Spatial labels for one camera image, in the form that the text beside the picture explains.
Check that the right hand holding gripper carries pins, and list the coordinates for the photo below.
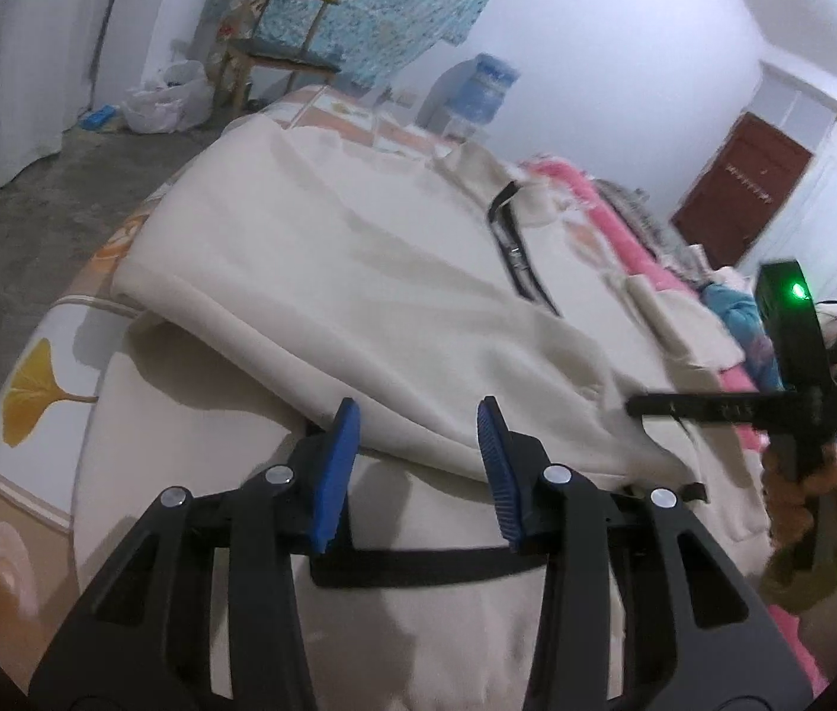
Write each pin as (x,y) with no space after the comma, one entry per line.
(788,502)

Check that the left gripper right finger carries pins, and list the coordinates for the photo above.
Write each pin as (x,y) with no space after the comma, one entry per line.
(642,609)

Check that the blue cartoon print quilt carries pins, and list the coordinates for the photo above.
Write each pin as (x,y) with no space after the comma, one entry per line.
(739,314)

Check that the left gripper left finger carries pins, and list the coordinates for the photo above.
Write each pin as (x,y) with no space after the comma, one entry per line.
(195,608)

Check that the wooden chair dark seat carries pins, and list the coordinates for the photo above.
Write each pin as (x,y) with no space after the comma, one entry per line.
(272,34)

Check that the blue water dispenser bottle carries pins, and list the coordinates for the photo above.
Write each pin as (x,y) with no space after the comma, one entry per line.
(480,97)

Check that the pink floral fleece blanket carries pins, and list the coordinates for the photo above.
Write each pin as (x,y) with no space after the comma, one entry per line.
(636,259)

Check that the dark red wooden door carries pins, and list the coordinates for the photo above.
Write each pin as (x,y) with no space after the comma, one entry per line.
(742,190)

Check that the grey green fringed blanket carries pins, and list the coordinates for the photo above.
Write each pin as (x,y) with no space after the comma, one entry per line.
(663,241)

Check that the wall power socket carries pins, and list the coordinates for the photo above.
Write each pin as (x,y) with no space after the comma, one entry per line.
(404,98)

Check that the orange patterned bed sheet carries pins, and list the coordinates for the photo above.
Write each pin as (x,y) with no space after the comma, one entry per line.
(46,408)

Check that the cream zip jacket black trim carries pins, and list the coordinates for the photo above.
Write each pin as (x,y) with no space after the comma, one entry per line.
(286,271)

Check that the white plastic bag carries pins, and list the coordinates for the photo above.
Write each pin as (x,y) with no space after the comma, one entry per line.
(176,99)

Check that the blue object on floor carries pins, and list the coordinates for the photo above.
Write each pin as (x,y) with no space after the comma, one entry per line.
(97,119)

